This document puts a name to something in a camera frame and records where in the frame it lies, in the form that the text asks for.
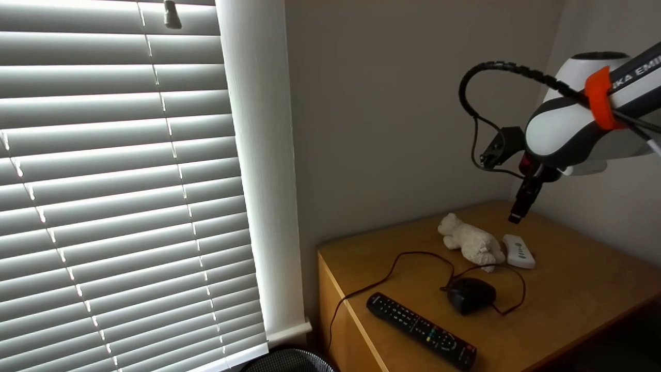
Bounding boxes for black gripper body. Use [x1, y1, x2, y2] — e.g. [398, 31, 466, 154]
[518, 155, 565, 187]

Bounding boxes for white fluffy teddy bear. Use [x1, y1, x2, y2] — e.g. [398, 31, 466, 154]
[437, 211, 508, 270]

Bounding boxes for small white remote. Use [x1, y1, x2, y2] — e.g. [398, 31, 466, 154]
[503, 234, 537, 272]

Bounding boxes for black round device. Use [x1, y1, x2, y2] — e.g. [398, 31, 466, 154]
[444, 276, 498, 316]

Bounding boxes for wooden dresser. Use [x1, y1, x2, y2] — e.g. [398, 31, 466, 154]
[316, 199, 661, 372]

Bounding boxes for black tv remote control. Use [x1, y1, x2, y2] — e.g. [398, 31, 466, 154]
[363, 291, 479, 372]

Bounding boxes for black trash bin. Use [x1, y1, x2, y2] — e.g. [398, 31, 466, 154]
[241, 346, 338, 372]

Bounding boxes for white horizontal window blinds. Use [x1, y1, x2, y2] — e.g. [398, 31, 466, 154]
[0, 0, 272, 372]

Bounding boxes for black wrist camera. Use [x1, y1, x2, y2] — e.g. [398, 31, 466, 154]
[479, 125, 528, 171]

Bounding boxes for orange strap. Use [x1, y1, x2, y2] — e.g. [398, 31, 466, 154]
[584, 66, 624, 133]

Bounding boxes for black corrugated cable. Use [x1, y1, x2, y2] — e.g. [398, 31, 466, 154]
[456, 58, 596, 173]

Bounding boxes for thin dark red cable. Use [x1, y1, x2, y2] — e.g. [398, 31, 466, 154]
[322, 248, 530, 348]

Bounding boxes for white window frame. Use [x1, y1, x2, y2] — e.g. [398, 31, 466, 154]
[214, 0, 315, 348]

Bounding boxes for small blind cord tassel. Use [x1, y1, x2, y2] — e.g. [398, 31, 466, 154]
[164, 0, 184, 31]

